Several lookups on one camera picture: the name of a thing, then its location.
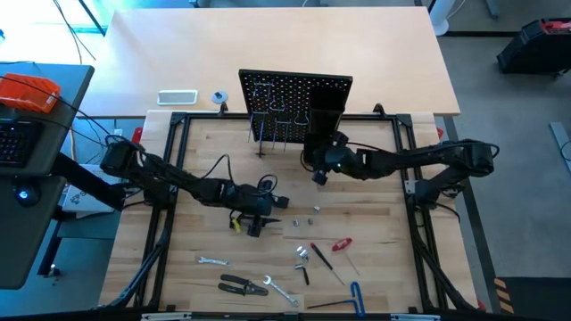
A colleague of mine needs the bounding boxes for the black computer mouse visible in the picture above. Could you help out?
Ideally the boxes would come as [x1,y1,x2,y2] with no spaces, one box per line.
[12,183,42,208]

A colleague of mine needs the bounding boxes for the blue T-handle hex key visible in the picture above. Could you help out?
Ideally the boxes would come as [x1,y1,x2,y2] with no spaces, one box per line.
[305,281,368,319]

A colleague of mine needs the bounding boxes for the tall black pegboard bin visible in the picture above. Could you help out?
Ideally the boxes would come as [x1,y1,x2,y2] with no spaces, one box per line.
[307,83,348,137]

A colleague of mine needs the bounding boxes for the small chrome combination wrench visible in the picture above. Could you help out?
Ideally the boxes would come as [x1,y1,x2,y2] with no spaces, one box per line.
[197,255,232,268]

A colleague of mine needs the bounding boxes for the large chrome combination wrench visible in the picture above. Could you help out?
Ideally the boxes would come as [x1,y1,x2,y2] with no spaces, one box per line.
[262,274,302,309]

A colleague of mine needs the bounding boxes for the long chrome loop hook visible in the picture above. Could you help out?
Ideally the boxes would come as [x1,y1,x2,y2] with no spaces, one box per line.
[272,118,292,153]
[247,111,269,144]

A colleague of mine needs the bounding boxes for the black cable bundle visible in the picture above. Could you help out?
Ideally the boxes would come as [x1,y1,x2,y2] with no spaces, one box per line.
[98,225,173,311]
[408,207,481,312]

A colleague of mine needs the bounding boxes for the black floor mat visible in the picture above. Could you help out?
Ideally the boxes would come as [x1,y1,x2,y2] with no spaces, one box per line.
[498,276,571,321]

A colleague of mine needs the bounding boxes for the black diagonal support beam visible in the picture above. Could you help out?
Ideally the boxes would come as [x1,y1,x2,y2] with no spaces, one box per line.
[52,152,128,211]

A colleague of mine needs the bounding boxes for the orange plastic case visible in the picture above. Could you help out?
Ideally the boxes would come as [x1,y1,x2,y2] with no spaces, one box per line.
[0,72,62,114]

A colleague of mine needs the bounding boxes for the black keyboard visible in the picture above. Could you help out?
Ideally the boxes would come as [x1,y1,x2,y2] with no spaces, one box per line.
[0,119,45,167]

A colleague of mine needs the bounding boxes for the small black pegboard bin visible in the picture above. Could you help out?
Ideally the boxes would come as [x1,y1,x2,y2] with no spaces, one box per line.
[302,132,322,164]

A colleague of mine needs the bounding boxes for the black metal pegboard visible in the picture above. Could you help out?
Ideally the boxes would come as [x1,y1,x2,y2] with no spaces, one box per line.
[238,69,354,158]

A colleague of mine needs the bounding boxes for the black aluminium table frame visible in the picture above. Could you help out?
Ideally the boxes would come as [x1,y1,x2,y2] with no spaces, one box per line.
[136,111,450,314]

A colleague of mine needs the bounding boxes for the white rectangular tray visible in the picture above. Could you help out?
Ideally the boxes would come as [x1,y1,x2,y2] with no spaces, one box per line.
[156,88,199,107]

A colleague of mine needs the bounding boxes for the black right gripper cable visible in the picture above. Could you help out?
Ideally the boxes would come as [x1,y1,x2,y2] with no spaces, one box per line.
[299,149,316,174]

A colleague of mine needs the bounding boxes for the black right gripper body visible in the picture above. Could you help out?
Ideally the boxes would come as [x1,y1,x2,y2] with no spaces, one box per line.
[310,141,361,180]

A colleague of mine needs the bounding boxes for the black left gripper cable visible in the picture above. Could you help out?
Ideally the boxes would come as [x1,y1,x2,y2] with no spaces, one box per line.
[198,153,280,197]

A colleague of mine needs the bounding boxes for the black wire strippers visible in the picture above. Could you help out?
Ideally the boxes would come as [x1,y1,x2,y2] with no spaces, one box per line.
[217,273,270,298]

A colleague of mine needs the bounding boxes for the silver bracket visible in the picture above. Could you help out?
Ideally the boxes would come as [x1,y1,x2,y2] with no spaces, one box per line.
[389,313,442,321]
[140,311,194,321]

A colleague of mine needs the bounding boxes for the dark grey desk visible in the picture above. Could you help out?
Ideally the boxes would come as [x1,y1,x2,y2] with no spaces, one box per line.
[0,62,96,291]

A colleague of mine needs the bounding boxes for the white pedestal base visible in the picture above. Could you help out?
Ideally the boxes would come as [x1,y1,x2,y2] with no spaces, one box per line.
[427,0,466,37]

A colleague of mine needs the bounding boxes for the black equipment case red lid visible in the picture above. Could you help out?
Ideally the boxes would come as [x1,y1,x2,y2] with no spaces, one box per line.
[495,17,571,76]

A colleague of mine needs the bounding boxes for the black screwdriver red cap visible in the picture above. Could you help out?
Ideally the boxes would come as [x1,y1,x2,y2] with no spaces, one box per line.
[310,241,347,287]

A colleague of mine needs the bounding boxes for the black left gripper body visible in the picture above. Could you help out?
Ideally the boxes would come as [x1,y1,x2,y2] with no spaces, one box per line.
[222,180,291,220]

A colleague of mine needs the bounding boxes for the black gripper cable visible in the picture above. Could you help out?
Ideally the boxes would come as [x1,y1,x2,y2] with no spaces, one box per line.
[299,149,316,174]
[198,153,280,197]

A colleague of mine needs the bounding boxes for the beige table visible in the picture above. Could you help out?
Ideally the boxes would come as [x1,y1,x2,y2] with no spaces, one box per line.
[79,6,462,119]

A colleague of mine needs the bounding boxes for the grey floor cable cover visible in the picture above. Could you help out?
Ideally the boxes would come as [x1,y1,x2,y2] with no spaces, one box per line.
[549,120,571,175]

